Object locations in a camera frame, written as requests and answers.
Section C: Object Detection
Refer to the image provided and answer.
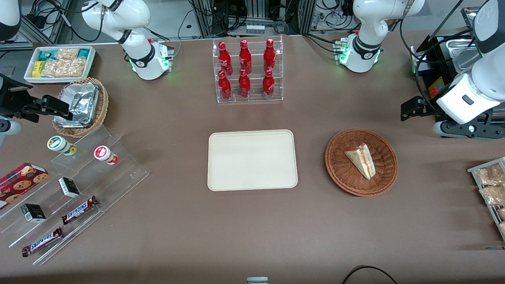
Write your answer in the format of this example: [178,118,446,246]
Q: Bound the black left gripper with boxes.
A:
[401,96,505,139]

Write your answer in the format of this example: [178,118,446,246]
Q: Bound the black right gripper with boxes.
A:
[0,74,74,123]

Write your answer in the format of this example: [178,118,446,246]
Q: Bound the triangular sandwich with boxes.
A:
[344,143,376,181]

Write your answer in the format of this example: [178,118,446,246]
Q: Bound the light tan wicker basket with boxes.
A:
[52,77,109,138]

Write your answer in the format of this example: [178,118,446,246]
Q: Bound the tray of packaged crackers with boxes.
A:
[467,157,505,241]

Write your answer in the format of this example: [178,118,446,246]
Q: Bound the dark brown wicker basket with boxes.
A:
[325,128,399,197]

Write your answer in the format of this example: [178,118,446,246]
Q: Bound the beige plastic tray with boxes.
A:
[208,129,299,192]

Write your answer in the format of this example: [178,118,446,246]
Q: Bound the stack of foil containers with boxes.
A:
[53,82,99,128]

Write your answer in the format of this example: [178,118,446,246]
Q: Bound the green lid yogurt cup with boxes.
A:
[47,135,78,157]

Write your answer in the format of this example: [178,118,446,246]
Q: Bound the large clear nut bag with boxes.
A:
[41,58,87,78]

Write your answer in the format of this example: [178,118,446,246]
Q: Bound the small clear nut bag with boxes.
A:
[55,47,80,61]

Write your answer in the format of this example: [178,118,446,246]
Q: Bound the white rectangular snack bin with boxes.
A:
[23,45,97,84]

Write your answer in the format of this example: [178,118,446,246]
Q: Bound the black food warmer cabinet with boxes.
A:
[410,6,505,139]

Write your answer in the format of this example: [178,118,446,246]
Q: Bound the red lid yogurt cup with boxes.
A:
[94,145,119,166]

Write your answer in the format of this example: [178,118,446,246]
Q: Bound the stainless steel pan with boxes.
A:
[449,37,484,74]

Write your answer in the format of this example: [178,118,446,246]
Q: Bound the small black carton box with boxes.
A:
[58,177,81,198]
[20,203,47,224]

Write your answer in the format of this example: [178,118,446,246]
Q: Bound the red plaid cookie box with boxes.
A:
[0,162,50,210]

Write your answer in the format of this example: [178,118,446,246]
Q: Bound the clear acrylic step display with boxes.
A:
[0,125,150,266]

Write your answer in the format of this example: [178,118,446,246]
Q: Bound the Snickers chocolate bar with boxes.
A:
[61,196,99,226]
[21,227,64,258]

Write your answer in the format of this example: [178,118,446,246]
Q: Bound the red cola bottle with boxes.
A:
[263,38,276,73]
[239,39,253,74]
[218,41,233,75]
[218,70,232,101]
[262,69,275,99]
[238,68,251,99]

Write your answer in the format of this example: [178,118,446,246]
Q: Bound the clear acrylic bottle rack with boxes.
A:
[212,35,284,104]

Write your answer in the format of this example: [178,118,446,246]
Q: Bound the black looped cable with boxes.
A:
[341,265,399,284]

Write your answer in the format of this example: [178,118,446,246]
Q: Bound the aluminium extrusion frame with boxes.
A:
[191,0,317,38]

